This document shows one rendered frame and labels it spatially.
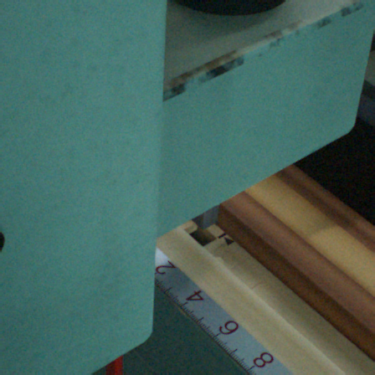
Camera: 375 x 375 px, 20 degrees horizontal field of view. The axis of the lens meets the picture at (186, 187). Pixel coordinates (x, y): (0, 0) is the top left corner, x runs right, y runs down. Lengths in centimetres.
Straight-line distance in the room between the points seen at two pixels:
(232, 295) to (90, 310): 13
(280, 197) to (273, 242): 3
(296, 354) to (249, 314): 3
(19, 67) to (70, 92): 2
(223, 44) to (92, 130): 10
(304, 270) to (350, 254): 3
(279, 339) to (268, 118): 9
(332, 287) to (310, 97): 9
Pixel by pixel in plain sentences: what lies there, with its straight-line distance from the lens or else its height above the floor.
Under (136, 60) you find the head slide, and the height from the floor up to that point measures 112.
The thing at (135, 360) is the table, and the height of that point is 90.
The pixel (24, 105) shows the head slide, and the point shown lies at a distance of 25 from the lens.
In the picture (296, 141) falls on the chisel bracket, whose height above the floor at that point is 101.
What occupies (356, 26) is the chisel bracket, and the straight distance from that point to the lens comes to 40.
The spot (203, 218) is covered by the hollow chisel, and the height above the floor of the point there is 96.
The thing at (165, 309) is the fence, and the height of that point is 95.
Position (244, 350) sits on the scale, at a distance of 41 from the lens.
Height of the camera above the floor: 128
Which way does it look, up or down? 43 degrees down
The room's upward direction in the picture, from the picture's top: 4 degrees clockwise
